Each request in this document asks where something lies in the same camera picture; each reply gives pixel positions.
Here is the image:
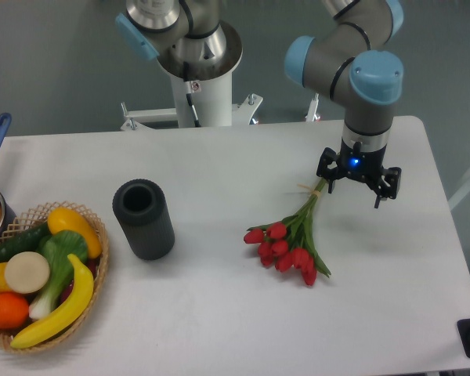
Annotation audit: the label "black gripper, blue light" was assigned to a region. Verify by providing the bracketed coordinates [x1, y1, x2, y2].
[316, 134, 402, 209]

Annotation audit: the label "red tulip bouquet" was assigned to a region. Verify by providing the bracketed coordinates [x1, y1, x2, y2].
[243, 179, 331, 287]

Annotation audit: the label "grey robot arm, blue caps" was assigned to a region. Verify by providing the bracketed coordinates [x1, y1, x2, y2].
[115, 1, 403, 201]

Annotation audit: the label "dark grey ribbed vase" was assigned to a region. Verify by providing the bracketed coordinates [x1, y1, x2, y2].
[112, 179, 175, 261]

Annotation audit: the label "red fruit in basket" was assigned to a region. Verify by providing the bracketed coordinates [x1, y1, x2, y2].
[58, 258, 99, 305]

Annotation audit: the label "yellow lemon squash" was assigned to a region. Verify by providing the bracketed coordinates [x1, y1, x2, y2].
[47, 207, 103, 259]

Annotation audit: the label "green bok choy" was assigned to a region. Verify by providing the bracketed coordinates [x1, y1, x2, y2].
[29, 230, 88, 321]

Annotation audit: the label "yellow banana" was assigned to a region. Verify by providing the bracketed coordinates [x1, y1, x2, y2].
[10, 254, 94, 349]

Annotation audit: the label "woven wicker basket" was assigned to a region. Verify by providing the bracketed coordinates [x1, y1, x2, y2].
[0, 201, 109, 354]

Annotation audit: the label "beige round disc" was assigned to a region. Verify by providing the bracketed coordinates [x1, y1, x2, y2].
[4, 251, 50, 294]

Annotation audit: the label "green cucumber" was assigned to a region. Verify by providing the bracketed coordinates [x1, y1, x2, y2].
[0, 222, 51, 263]

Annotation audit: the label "orange fruit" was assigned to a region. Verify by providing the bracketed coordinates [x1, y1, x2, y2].
[0, 292, 29, 330]

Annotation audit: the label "white clamp bracket right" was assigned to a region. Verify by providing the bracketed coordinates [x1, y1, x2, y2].
[232, 93, 263, 126]

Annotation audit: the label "white clamp bracket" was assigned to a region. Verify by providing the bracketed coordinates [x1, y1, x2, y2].
[232, 93, 263, 126]
[120, 102, 178, 131]

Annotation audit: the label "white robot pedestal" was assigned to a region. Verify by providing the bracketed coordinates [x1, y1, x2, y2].
[158, 20, 243, 128]

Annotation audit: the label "black cable on pedestal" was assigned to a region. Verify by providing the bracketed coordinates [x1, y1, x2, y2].
[182, 61, 201, 128]

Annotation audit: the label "white clamp bracket left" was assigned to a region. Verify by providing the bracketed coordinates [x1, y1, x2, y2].
[120, 102, 178, 131]

